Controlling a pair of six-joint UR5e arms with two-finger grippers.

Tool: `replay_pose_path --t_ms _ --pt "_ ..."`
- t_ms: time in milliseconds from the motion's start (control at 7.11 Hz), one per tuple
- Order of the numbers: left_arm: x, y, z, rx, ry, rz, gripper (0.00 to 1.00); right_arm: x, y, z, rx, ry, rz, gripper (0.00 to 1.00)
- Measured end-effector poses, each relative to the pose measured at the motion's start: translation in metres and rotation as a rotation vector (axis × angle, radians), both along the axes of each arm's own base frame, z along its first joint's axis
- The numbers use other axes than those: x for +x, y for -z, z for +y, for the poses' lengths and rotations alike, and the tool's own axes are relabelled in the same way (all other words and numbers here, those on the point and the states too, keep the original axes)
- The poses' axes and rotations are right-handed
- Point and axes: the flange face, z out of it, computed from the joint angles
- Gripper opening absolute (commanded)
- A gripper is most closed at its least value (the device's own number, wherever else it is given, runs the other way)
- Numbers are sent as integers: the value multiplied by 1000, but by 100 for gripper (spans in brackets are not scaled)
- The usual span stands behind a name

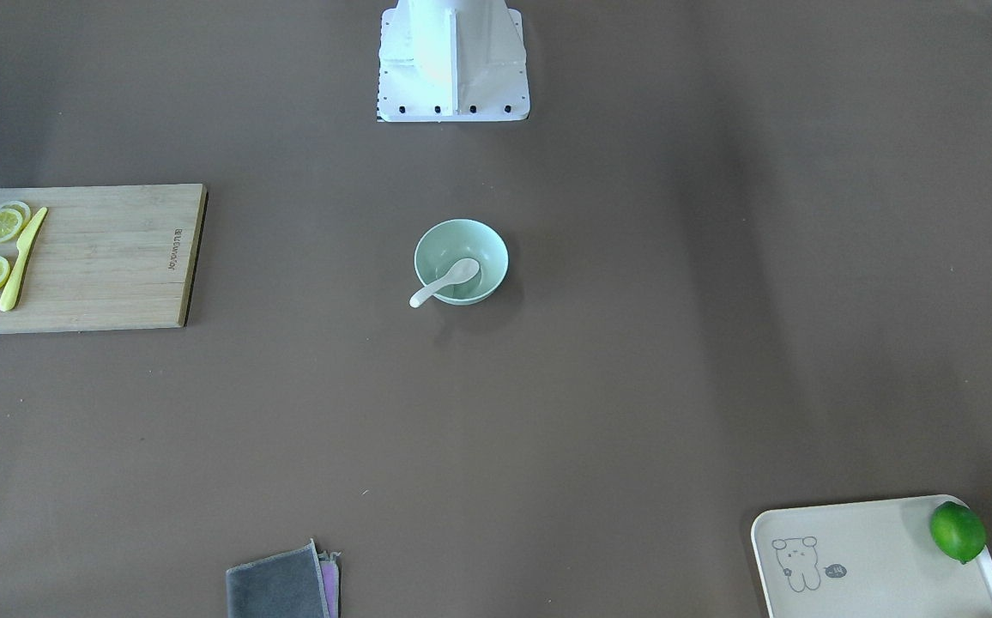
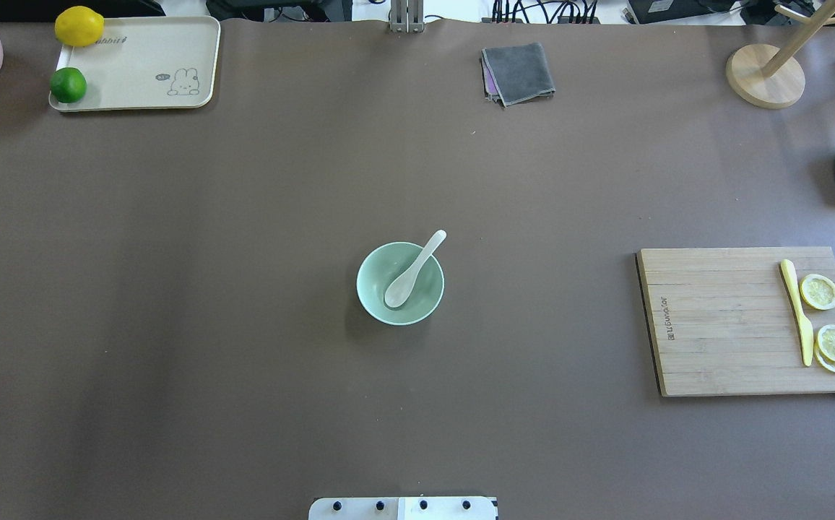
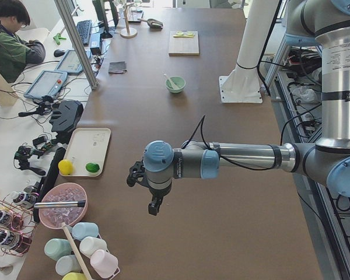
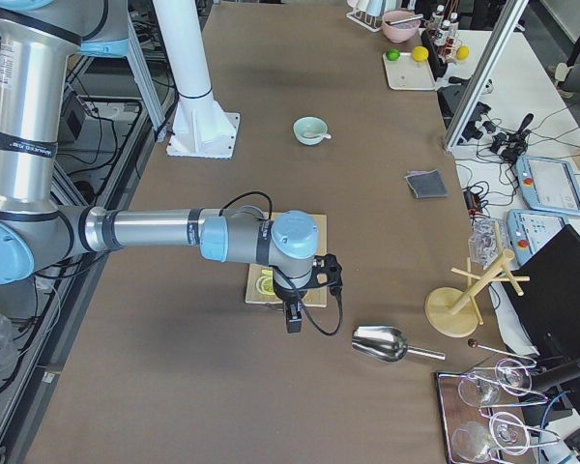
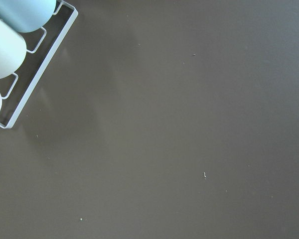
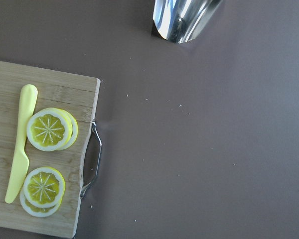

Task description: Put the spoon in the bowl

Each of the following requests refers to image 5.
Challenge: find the pastel cup rack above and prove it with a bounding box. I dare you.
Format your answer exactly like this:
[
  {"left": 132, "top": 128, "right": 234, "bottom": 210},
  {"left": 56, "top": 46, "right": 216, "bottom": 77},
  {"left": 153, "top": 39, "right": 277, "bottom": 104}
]
[{"left": 0, "top": 0, "right": 78, "bottom": 129}]

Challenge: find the mint plastic cup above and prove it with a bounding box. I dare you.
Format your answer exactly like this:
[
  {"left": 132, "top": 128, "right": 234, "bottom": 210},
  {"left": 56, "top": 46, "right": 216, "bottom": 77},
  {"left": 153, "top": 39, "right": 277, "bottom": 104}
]
[{"left": 0, "top": 19, "right": 26, "bottom": 79}]

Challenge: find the blue plastic cup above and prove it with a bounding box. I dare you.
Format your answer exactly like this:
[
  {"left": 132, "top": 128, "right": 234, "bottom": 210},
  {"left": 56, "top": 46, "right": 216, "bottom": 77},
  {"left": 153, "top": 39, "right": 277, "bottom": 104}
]
[{"left": 0, "top": 0, "right": 56, "bottom": 33}]

